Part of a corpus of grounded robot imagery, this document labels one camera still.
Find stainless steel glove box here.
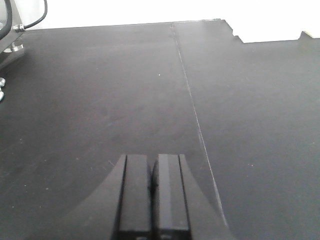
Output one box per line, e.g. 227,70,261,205
0,0,26,73

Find black cable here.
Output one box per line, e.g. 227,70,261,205
0,0,48,40

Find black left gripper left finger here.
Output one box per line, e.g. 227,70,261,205
111,154,152,240

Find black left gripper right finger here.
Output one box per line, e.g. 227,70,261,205
151,154,191,240

